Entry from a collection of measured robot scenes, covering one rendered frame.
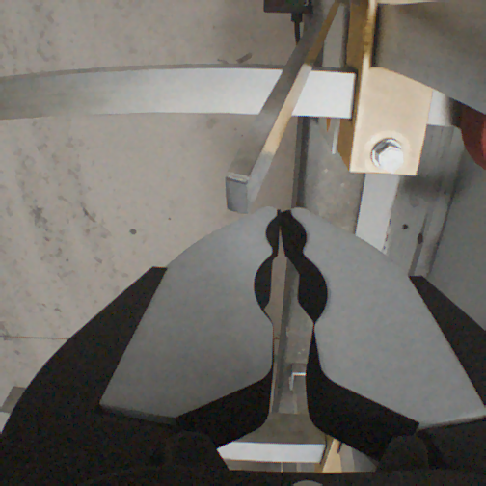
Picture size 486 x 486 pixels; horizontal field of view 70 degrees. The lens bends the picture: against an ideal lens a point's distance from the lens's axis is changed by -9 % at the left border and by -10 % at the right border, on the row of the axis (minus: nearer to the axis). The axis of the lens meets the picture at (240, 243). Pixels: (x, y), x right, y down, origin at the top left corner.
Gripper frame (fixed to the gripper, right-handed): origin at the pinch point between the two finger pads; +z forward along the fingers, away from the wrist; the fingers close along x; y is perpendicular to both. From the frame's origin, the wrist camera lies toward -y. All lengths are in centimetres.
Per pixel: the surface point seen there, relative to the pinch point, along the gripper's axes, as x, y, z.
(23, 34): -72, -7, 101
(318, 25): 1.6, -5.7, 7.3
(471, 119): 12.2, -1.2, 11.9
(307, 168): 4.5, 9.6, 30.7
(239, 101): -2.3, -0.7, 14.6
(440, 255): 28, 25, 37
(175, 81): -6.4, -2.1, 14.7
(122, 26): -40, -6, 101
